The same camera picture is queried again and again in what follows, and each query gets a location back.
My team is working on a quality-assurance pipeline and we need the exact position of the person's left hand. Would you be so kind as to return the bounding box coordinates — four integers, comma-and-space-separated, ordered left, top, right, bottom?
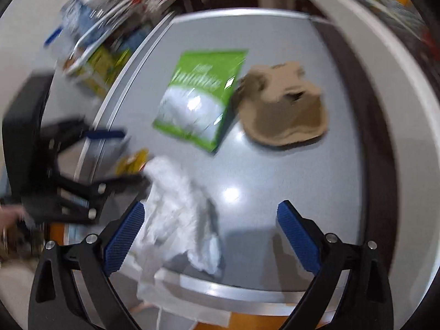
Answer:
0, 204, 27, 229

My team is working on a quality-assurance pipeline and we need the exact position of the green box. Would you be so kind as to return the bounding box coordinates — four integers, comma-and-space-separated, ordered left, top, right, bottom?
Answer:
65, 46, 133, 98

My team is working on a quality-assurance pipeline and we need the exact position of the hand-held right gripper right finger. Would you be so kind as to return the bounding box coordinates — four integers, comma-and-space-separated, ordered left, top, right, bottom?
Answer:
277, 200, 394, 330

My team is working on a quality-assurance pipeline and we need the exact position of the yellow packet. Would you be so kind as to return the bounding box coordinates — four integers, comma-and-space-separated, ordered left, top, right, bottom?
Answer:
115, 148, 150, 177

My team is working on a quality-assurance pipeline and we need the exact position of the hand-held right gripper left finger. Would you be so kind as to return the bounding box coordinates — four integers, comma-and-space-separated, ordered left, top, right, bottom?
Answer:
28, 201, 145, 330

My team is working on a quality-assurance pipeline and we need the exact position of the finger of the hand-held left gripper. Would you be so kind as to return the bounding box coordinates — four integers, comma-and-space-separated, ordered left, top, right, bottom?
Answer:
22, 174, 152, 226
41, 119, 127, 152

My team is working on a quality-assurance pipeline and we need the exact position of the brown paper pulp tray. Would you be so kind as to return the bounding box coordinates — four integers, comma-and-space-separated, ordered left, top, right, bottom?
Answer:
234, 61, 329, 147

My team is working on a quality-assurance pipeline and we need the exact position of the metal rolling cart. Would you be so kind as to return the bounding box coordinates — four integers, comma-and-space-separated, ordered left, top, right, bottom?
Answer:
45, 0, 193, 79

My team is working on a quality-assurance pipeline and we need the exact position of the green snack bag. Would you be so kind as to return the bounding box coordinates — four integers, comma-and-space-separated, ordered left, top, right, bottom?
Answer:
152, 50, 249, 153

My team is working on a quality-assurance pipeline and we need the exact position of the clear jar with blue lid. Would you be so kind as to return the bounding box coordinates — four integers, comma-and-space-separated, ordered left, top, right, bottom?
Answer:
44, 27, 66, 48

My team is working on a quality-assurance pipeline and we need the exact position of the white plastic bag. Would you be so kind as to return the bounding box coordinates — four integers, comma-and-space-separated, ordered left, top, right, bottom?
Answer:
132, 156, 228, 330

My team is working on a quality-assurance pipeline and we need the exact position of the white blue coffee bag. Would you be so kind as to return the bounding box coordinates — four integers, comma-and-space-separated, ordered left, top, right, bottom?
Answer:
61, 0, 90, 37

